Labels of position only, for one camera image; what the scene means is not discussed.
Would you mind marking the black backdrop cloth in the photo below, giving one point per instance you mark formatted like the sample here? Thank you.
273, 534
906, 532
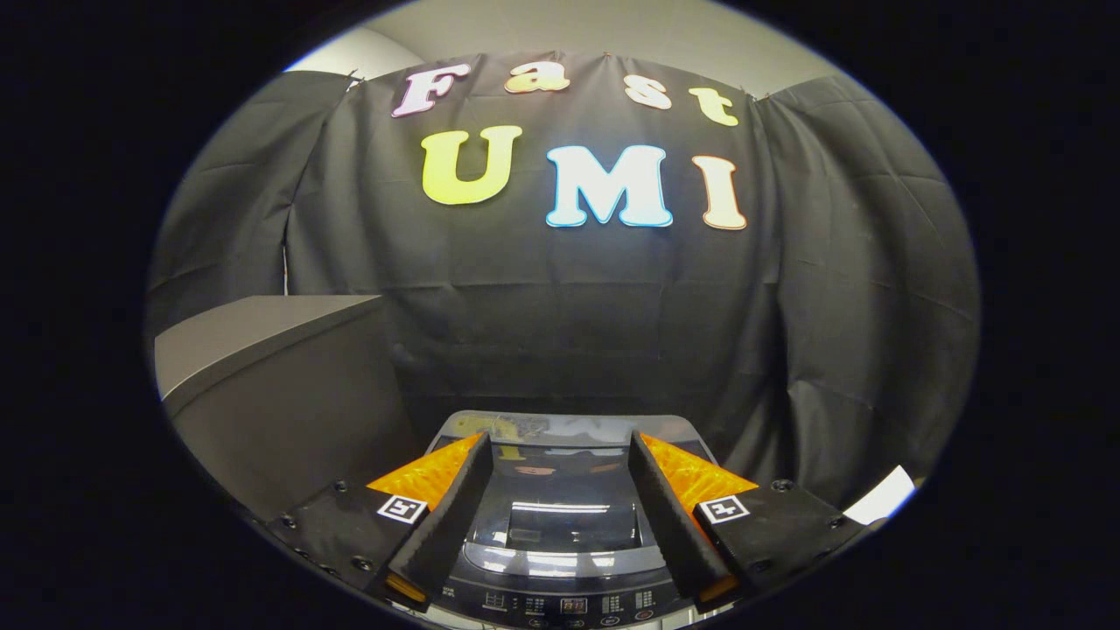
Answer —
569, 306

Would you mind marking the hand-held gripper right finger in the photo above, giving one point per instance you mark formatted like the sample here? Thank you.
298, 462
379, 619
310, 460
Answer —
669, 516

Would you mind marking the dark grey washing machine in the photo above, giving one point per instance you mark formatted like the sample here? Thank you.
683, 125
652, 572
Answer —
542, 605

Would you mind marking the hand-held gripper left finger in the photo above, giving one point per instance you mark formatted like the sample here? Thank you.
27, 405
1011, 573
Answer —
446, 516

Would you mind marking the white paper sheet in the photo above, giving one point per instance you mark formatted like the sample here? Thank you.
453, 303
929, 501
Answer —
882, 497

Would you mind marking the grey cabinet with beige doors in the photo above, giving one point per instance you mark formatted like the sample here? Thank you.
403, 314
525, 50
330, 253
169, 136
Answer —
280, 411

